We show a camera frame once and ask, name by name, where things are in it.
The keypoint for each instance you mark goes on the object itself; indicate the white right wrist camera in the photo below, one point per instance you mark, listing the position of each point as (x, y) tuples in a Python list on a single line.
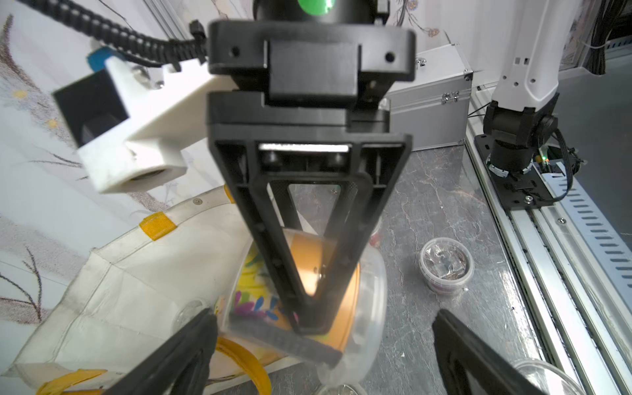
[(129, 135)]

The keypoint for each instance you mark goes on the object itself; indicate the white canvas tote bag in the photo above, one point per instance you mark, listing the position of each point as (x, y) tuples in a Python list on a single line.
[(132, 294)]

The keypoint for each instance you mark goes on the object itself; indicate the silver metal case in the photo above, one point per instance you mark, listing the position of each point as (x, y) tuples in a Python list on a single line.
[(433, 108)]

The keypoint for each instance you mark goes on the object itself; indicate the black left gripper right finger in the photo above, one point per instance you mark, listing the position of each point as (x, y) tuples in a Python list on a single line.
[(462, 355)]

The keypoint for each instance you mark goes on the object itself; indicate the red seed jar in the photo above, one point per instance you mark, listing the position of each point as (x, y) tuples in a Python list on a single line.
[(446, 265)]

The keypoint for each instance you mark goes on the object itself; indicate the orange label seed jar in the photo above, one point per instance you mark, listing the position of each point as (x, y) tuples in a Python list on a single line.
[(252, 311)]

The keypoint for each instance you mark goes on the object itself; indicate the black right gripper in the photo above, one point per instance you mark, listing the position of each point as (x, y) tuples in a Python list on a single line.
[(302, 82)]

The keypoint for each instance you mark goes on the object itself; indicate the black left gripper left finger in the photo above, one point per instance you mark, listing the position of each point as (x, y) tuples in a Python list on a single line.
[(180, 365)]

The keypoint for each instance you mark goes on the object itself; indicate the white slotted cable duct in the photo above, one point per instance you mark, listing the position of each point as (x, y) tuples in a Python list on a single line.
[(611, 252)]

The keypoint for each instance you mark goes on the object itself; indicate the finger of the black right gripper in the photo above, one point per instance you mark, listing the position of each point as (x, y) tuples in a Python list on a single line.
[(233, 159), (365, 165)]

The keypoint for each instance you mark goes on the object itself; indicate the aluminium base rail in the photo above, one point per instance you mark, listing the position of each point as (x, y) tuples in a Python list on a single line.
[(584, 326)]

